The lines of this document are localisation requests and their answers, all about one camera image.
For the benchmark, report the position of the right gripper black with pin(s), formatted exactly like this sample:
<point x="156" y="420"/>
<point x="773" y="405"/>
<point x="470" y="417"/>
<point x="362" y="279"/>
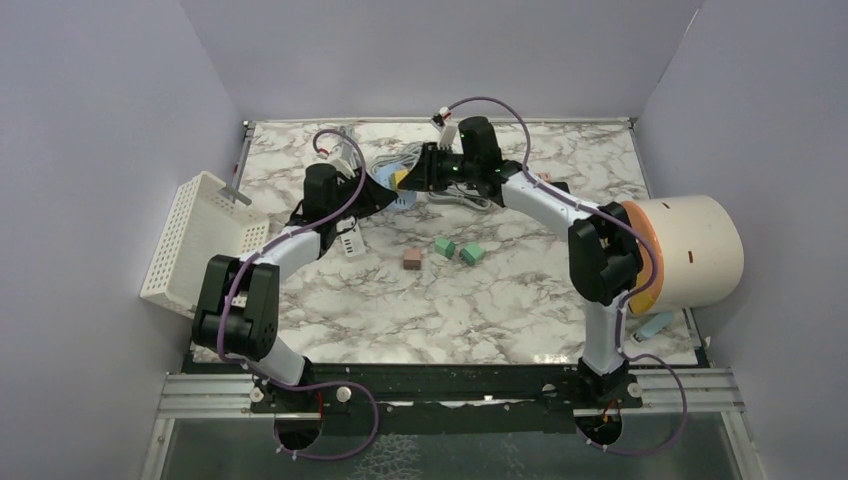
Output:
<point x="426" y="175"/>

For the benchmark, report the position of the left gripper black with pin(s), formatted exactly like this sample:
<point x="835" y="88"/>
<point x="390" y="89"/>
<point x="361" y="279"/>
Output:
<point x="372" y="198"/>

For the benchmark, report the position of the round blue power socket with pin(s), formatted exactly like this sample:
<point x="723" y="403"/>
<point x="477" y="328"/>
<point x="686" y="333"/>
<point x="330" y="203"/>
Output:
<point x="386" y="176"/>

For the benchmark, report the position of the white power strip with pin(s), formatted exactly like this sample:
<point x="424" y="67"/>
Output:
<point x="349" y="234"/>

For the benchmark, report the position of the pink plug adapter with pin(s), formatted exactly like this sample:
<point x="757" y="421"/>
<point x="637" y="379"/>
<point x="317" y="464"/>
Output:
<point x="412" y="259"/>

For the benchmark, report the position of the green plug adapter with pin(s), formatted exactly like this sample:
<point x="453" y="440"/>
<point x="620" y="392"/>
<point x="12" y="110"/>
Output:
<point x="444" y="247"/>
<point x="471" y="254"/>

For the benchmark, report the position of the yellow plug adapter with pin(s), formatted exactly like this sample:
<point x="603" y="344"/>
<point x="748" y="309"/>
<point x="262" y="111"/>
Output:
<point x="398" y="177"/>

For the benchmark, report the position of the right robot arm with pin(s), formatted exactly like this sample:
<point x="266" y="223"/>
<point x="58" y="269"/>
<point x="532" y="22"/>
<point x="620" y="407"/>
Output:
<point x="604" y="258"/>

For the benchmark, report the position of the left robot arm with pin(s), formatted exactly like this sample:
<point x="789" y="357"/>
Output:
<point x="237" y="312"/>

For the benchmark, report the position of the black power strip front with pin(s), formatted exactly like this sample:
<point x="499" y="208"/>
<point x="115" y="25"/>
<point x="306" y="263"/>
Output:
<point x="556" y="188"/>

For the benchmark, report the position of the white perforated plastic basket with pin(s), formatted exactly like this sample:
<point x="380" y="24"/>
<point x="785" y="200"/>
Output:
<point x="207" y="217"/>

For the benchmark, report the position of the light blue small object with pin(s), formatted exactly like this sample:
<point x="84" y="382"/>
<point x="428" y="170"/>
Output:
<point x="653" y="326"/>

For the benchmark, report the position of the cream cylinder with orange lid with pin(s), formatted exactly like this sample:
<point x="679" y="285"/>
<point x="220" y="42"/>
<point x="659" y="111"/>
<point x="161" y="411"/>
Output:
<point x="698" y="248"/>

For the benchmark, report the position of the aluminium rail base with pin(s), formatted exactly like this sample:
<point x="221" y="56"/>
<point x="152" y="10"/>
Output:
<point x="230" y="396"/>

